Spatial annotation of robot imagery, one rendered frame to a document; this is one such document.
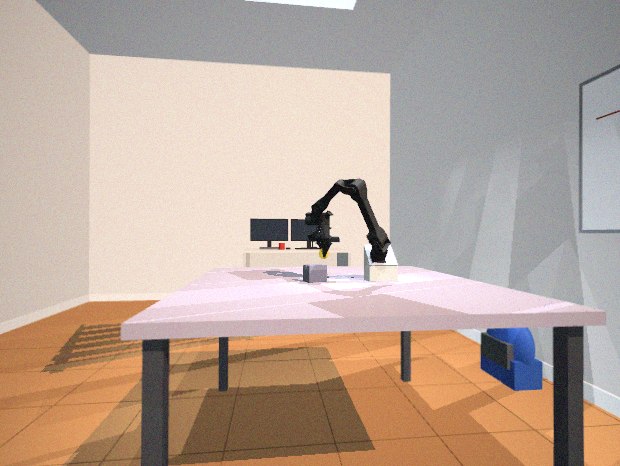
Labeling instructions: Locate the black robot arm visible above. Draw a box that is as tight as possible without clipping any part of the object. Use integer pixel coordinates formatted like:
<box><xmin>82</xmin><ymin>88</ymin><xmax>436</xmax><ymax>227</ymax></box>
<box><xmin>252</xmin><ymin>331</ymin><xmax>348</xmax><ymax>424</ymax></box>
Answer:
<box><xmin>305</xmin><ymin>178</ymin><xmax>391</xmax><ymax>263</ymax></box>

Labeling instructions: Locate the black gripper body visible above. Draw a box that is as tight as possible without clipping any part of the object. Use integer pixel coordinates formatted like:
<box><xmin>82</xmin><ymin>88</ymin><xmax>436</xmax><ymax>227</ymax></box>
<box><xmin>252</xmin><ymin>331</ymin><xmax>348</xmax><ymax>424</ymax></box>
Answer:
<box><xmin>309</xmin><ymin>225</ymin><xmax>340</xmax><ymax>243</ymax></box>

